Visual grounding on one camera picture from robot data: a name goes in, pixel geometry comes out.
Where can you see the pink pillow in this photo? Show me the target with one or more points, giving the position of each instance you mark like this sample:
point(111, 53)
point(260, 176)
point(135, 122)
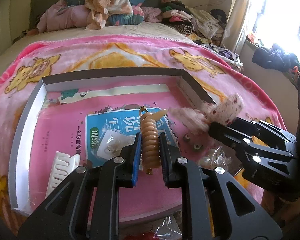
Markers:
point(64, 14)

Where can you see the pink cartoon fleece blanket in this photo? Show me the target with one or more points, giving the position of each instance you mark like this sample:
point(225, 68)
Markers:
point(48, 58)

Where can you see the pink book in box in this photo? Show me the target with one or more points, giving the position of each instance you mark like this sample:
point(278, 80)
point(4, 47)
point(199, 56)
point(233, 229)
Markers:
point(95, 130)

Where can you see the earrings on white card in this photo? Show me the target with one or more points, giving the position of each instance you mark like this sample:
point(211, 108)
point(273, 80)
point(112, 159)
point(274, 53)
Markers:
point(110, 144)

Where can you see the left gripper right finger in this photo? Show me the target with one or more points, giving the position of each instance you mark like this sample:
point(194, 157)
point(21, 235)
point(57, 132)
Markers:
point(214, 204)

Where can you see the pearl accessory in bag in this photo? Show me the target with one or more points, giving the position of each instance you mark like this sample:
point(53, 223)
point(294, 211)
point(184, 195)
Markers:
point(215, 158)

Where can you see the dark clothes on windowsill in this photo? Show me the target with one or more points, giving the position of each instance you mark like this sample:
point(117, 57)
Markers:
point(277, 59)

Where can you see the dark floral rolled quilt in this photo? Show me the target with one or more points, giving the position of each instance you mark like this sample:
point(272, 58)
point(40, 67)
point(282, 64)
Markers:
point(94, 13)

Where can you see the orange floral crumpled cloth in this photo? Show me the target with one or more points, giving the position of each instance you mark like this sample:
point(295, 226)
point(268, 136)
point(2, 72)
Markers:
point(102, 9)

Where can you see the beige bed sheet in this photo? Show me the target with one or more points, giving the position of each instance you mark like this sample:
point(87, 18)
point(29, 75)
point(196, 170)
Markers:
point(145, 29)

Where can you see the white plastic hair claw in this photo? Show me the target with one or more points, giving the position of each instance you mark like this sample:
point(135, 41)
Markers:
point(63, 165)

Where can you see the shallow grey cardboard box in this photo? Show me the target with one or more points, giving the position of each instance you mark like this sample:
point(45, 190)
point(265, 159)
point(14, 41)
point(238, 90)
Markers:
point(103, 81)

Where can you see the pile of clothes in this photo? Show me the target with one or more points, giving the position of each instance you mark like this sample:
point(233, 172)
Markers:
point(203, 28)

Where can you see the red cherry clip in bag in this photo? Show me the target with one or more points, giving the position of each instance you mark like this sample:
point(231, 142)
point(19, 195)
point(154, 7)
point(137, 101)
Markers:
point(165, 228)

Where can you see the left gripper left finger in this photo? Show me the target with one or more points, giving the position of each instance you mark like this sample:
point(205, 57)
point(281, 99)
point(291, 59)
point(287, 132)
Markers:
point(85, 205)

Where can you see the cream curtain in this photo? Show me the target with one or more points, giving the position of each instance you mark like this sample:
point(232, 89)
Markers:
point(236, 28)

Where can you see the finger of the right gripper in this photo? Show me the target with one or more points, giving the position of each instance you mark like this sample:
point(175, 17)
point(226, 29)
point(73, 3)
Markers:
point(241, 129)
point(265, 163)

